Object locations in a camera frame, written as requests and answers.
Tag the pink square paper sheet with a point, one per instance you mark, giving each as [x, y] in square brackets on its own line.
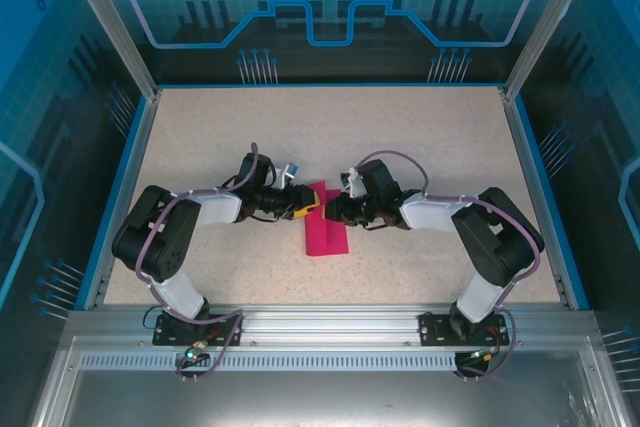
[315, 237]

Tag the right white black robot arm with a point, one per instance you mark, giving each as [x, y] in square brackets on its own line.
[430, 214]

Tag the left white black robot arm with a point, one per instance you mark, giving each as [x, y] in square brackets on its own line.
[180, 292]

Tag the grey sheet metal tray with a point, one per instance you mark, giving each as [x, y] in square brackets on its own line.
[325, 397]

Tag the aluminium mounting rail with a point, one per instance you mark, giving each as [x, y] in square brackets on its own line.
[330, 327]

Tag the aluminium side rail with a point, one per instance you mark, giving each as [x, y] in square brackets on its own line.
[142, 147]
[522, 147]

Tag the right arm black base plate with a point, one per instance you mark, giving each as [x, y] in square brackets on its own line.
[432, 329]

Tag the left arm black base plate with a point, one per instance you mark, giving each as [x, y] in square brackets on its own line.
[170, 336]

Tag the aluminium frame post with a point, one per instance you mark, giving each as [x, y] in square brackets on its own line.
[110, 22]
[545, 22]

